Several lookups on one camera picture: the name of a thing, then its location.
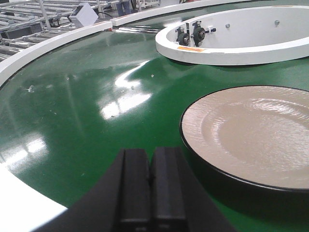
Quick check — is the white outer conveyor rim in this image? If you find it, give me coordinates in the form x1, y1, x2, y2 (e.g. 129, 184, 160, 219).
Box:
0, 0, 237, 86

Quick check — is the metal roller rack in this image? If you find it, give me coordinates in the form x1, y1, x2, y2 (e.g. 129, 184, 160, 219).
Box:
0, 0, 136, 62

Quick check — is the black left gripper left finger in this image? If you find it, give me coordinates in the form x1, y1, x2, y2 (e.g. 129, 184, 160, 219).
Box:
36, 148, 151, 232

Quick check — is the white inner conveyor ring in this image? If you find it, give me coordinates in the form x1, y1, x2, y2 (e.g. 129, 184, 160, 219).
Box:
155, 5, 309, 66

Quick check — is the beige plate with black rim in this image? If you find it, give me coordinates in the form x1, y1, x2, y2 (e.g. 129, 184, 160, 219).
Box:
180, 85, 309, 221

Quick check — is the white control box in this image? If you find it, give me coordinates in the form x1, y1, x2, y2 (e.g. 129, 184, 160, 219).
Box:
69, 3, 98, 28

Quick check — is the green conveyor belt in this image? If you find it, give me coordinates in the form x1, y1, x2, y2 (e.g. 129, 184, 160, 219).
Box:
0, 0, 309, 232

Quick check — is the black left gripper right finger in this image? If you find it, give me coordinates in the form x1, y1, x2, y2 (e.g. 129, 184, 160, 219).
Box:
151, 147, 236, 232

